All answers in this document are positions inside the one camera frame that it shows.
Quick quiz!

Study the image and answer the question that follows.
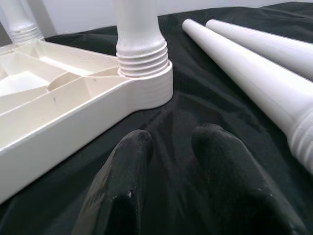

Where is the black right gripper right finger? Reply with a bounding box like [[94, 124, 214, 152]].
[[191, 123, 310, 235]]

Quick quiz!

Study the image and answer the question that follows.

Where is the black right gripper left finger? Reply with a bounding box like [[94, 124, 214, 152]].
[[70, 129, 154, 235]]

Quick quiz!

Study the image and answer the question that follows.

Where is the white plastic children table top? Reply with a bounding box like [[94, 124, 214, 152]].
[[0, 38, 175, 205]]

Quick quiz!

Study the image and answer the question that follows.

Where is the white plastic table leg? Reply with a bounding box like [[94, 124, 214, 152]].
[[115, 0, 169, 77], [182, 19, 313, 172], [205, 19, 313, 83], [0, 0, 45, 46]]

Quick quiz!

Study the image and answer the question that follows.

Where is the black cloth table cover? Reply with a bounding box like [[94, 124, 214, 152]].
[[0, 1, 313, 235]]

